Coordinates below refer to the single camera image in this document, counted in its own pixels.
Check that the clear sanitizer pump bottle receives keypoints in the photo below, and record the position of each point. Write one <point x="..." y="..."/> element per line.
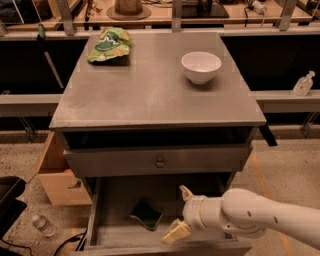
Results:
<point x="304" y="84"/>

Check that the brown hat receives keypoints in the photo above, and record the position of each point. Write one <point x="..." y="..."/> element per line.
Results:
<point x="126" y="10"/>

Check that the white ceramic bowl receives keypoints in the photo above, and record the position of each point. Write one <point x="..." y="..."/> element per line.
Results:
<point x="200" y="67"/>

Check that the clear plastic water bottle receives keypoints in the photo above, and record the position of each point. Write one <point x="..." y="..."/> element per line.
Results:
<point x="43" y="225"/>

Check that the cardboard box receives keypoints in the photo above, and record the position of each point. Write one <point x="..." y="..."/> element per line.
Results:
<point x="56" y="177"/>

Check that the grey wooden drawer cabinet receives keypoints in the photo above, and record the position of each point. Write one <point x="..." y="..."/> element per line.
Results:
<point x="145" y="100"/>

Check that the top drawer with knob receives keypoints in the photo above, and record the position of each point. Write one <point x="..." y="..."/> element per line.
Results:
<point x="154" y="161"/>

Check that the white power adapter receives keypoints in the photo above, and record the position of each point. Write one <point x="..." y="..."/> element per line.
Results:
<point x="256" y="6"/>

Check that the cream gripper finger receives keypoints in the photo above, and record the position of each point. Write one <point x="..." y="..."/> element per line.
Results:
<point x="186" y="193"/>
<point x="177" y="230"/>

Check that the black bin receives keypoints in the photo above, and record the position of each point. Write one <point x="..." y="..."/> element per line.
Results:
<point x="11" y="187"/>

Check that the open middle drawer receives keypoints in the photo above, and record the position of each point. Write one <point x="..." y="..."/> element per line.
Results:
<point x="113" y="232"/>

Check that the black flat base plate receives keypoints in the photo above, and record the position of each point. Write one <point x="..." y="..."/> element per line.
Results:
<point x="204" y="9"/>

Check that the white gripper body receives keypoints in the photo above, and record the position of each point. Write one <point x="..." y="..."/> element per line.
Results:
<point x="192" y="210"/>

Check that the green yellow sponge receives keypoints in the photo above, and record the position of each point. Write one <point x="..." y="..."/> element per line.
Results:
<point x="146" y="215"/>

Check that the green chip bag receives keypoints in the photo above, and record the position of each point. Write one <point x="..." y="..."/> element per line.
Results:
<point x="112" y="43"/>

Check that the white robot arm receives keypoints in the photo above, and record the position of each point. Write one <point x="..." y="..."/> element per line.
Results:
<point x="244" y="213"/>

